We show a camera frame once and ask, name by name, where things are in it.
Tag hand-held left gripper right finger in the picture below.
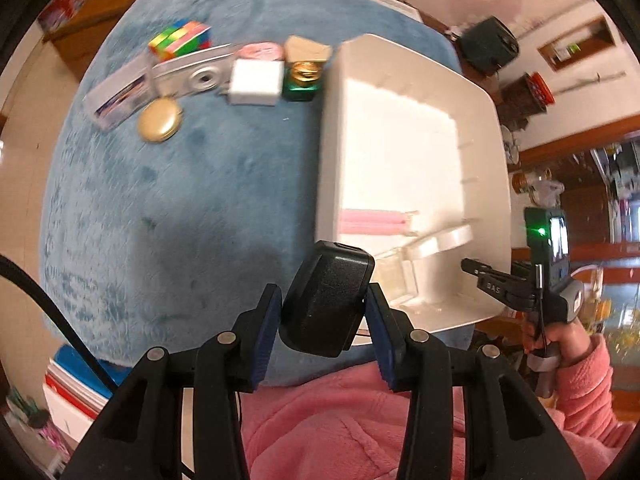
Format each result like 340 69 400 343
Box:
365 282 586 480

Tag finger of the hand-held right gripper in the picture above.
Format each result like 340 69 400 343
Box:
461 257 538 311

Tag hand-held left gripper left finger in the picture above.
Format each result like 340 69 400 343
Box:
60 282 283 480

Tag clear plastic box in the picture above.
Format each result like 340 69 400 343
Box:
372 255 420 306

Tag black oval case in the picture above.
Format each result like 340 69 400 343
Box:
277 241 376 358

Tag white cat-shaped scraper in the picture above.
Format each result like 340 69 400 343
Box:
407 224 475 261

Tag white plastic storage bin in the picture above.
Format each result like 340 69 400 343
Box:
314 33 513 347

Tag silver compact camera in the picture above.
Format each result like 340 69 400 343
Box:
151 44 246 101

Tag colourful puzzle cube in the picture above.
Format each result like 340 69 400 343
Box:
148 19 211 61

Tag person's right forearm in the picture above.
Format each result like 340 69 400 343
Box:
555 335 640 451

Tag person's right hand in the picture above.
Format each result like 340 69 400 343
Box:
522 310 593 370

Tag clear plastic bag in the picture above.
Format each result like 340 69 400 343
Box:
530 180 566 208

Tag pink fleece robe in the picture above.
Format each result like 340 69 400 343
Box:
240 360 640 480

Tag blue fleece blanket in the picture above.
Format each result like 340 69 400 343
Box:
39 0 476 388

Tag dark woven basket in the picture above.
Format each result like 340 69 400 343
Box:
500 77 546 131

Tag curved wooden sword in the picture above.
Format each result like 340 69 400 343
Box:
557 71 626 93

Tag stacked blue red boxes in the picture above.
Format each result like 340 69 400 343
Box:
44 344 126 441

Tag dark green space heater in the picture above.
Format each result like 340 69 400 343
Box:
460 16 521 77

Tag gold round compact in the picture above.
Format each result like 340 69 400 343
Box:
137 97 184 145

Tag white charger plug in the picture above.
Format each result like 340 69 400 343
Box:
227 58 284 107

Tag green perfume bottle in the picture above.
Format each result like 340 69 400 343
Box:
282 60 323 102

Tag translucent card box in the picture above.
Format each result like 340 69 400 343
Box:
82 55 157 133

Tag pink round case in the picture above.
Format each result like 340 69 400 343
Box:
235 42 283 63

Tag beige small box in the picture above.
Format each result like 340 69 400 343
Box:
284 35 333 63

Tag white router box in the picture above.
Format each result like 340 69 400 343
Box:
367 0 426 23

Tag wooden side cabinet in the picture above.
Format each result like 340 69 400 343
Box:
42 0 171 78

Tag red patterned gift box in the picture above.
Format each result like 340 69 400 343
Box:
39 0 88 31

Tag thick black cable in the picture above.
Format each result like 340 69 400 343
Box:
0 255 121 391

